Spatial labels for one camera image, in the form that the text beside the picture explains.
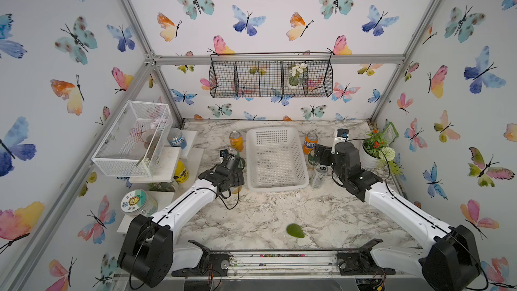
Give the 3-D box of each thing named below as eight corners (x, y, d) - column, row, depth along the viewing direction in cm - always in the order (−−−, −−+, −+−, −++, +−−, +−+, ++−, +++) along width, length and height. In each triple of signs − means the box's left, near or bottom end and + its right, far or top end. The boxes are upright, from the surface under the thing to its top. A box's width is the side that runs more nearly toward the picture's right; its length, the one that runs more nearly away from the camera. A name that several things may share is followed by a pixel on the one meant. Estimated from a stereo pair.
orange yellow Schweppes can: (230, 149, 110) (227, 134, 101) (237, 143, 113) (234, 128, 103) (238, 154, 108) (236, 140, 98) (245, 148, 110) (243, 133, 101)
